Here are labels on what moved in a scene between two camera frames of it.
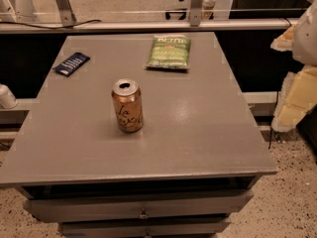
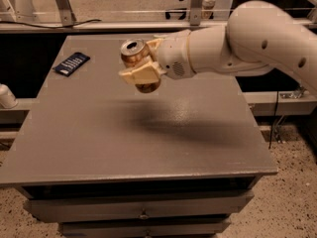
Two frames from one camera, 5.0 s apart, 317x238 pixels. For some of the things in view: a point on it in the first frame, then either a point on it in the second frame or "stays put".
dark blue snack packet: [72, 63] stays put
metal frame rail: [68, 24] stays put
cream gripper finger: [285, 42] to [154, 43]
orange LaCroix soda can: [127, 99] to [134, 52]
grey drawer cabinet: [140, 135] stays put
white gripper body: [307, 39] to [173, 56]
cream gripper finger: [298, 96] to [147, 72]
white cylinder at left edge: [8, 99] stays put
